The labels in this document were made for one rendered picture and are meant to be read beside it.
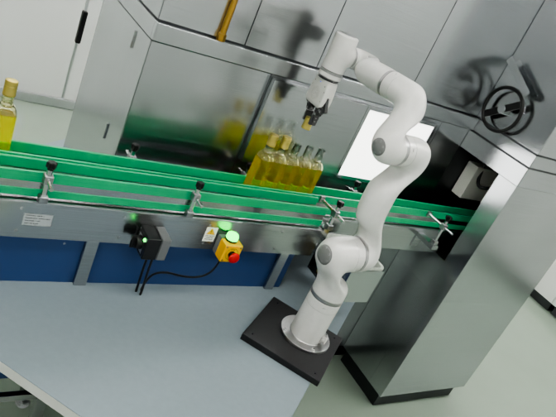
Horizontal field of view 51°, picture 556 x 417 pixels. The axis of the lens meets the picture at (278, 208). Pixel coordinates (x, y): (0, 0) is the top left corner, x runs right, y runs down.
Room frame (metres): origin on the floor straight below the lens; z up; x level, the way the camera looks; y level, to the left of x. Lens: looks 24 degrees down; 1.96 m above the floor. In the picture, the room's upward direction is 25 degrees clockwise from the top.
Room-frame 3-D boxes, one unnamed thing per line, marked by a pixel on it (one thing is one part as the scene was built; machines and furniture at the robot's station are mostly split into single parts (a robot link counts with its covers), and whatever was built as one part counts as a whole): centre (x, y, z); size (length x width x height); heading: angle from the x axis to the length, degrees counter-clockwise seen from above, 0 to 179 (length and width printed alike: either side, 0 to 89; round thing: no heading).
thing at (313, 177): (2.16, -0.06, 1.16); 0.06 x 0.06 x 0.21; 39
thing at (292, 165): (2.09, 0.03, 1.16); 0.06 x 0.06 x 0.21; 39
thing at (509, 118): (2.73, -0.73, 1.66); 0.21 x 0.05 x 0.21; 39
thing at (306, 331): (1.78, -0.28, 0.87); 0.19 x 0.19 x 0.18
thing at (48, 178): (1.40, 0.60, 1.11); 0.07 x 0.04 x 0.13; 39
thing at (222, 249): (1.78, 0.10, 0.96); 0.07 x 0.07 x 0.07; 39
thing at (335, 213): (2.10, -0.19, 1.12); 0.17 x 0.03 x 0.12; 39
